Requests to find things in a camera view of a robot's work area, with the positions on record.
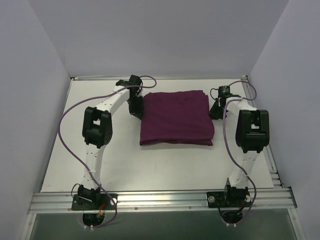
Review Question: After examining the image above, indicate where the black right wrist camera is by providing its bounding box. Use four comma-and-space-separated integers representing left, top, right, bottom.
209, 85, 231, 98

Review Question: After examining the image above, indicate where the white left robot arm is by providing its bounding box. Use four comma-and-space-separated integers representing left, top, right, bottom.
77, 75, 144, 210

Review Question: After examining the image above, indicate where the aluminium back rail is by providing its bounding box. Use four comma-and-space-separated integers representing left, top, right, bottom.
71, 75, 249, 81

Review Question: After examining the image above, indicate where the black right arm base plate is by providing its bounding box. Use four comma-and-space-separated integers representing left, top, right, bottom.
206, 189, 252, 209

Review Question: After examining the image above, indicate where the purple cloth wrap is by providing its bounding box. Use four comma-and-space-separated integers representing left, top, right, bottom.
139, 90, 215, 146

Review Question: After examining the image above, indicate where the aluminium front frame rail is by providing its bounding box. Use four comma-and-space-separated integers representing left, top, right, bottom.
28, 188, 297, 214

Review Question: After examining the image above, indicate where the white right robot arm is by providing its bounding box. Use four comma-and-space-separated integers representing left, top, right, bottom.
209, 96, 270, 207

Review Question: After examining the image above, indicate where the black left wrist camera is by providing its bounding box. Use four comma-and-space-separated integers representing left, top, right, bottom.
128, 74, 143, 86

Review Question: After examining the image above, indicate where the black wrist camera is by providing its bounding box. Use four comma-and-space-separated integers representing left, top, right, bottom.
128, 74, 143, 86
209, 85, 231, 98

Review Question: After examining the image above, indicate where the aluminium right side rail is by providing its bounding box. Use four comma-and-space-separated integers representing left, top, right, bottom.
242, 80, 283, 188

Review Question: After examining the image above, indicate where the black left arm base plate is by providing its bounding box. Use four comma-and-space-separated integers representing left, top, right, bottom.
71, 193, 118, 211

